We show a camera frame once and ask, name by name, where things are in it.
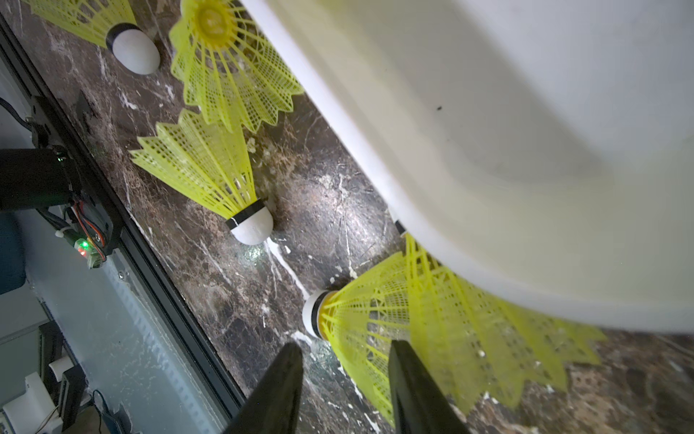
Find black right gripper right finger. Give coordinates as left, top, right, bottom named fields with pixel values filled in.
left=389, top=340, right=469, bottom=434

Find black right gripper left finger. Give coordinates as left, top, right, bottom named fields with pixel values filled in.
left=223, top=342, right=304, bottom=434

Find green shuttlecock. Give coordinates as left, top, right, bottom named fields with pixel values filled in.
left=302, top=253, right=493, bottom=424
left=169, top=0, right=305, bottom=132
left=392, top=216, right=607, bottom=410
left=27, top=0, right=161, bottom=75
left=130, top=108, right=274, bottom=246

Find white plastic storage box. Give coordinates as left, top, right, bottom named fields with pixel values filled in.
left=247, top=1, right=693, bottom=333

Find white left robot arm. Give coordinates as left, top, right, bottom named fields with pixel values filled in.
left=1, top=148, right=81, bottom=213

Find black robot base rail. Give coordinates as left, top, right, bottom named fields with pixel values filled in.
left=1, top=19, right=244, bottom=421

